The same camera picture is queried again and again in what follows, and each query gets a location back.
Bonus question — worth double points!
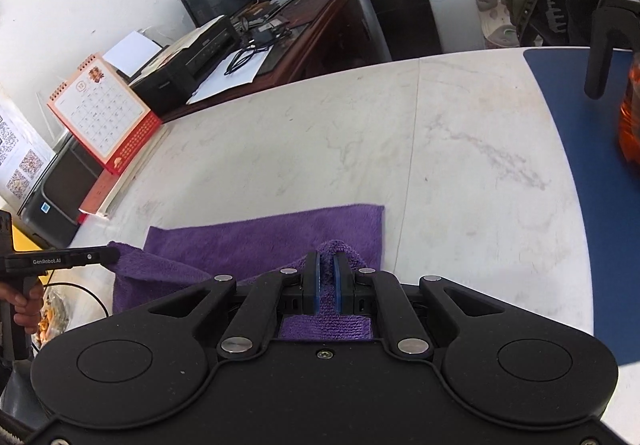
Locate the purple towel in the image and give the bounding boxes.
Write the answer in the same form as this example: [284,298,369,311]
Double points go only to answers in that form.
[110,204,384,341]

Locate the operator left hand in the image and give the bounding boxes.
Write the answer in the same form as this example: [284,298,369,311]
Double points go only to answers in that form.
[0,278,43,335]

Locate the yellow box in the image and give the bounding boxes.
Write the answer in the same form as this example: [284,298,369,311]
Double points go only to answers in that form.
[12,225,42,251]

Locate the glass ashtray with peels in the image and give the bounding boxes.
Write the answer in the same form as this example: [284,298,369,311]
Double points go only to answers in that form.
[32,288,70,347]

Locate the red notebook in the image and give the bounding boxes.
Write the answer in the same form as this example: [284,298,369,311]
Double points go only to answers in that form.
[77,124,174,221]

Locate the QR code sign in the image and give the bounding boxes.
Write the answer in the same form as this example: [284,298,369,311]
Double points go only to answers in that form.
[0,98,55,210]

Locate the red desk calendar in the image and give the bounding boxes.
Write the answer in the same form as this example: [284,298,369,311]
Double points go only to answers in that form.
[48,54,162,176]

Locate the black inkjet printer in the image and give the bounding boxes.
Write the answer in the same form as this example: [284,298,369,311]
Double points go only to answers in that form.
[130,15,241,117]

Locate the white paper sheet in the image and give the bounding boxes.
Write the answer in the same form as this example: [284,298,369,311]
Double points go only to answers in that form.
[186,49,271,105]

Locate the black eyeglasses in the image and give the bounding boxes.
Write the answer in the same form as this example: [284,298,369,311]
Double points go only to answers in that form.
[224,48,269,76]

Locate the dark wooden desk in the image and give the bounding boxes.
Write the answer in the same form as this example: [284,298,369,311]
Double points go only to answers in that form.
[162,0,390,124]

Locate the blue table mat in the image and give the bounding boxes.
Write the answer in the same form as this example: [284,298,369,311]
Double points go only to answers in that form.
[524,48,640,365]

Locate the glass teapot with tea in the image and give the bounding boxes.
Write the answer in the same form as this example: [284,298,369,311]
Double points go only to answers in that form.
[583,0,640,166]

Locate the black printer near wall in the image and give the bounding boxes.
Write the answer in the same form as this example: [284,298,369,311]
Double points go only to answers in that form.
[18,134,103,248]

